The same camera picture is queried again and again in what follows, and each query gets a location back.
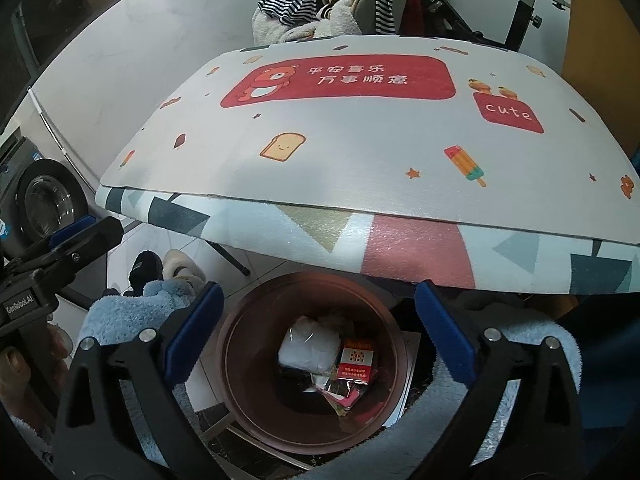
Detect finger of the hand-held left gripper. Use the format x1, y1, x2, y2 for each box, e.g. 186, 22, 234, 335
5, 217, 124, 281
25, 215, 97, 256

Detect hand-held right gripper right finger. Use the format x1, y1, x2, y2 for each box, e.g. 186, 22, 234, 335
414, 280, 586, 480

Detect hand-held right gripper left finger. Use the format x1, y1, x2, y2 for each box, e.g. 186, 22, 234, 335
52, 281, 225, 480

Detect brown plastic bin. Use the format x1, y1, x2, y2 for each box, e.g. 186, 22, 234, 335
216, 271, 416, 456

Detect red cigarette box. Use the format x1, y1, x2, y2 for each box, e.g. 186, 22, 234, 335
334, 337, 377, 383

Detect white plastic bundle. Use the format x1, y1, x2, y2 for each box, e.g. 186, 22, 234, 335
277, 315, 341, 373

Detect black cloth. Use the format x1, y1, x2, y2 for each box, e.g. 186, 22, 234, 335
279, 370, 321, 411

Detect person's left hand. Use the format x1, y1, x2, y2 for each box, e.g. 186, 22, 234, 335
0, 320, 73, 411

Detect grey washing machine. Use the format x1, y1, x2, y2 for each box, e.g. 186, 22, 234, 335
0, 125, 96, 261

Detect white paper sheet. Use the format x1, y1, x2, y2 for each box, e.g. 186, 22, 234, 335
382, 330, 422, 428

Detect beige fuzzy slipper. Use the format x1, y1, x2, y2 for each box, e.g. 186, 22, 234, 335
162, 249, 206, 286

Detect black footwear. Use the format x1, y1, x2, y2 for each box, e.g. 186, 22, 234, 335
127, 250, 163, 296

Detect metal table leg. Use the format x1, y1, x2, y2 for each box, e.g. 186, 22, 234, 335
207, 240, 251, 277

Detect printed table mat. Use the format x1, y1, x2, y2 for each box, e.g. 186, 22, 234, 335
100, 35, 640, 247

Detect dark glass window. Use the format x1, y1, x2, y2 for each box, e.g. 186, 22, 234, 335
0, 0, 191, 111

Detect white fluffy blanket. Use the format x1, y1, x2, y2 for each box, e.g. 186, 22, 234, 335
251, 5, 361, 47

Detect black exercise bike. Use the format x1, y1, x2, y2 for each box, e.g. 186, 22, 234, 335
410, 0, 572, 53

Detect red garment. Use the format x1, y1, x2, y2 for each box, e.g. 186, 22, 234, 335
400, 0, 426, 36

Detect beige chair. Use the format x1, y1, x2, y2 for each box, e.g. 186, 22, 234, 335
350, 0, 396, 36

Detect orange wooden panel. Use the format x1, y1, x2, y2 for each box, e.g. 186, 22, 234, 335
560, 0, 640, 111

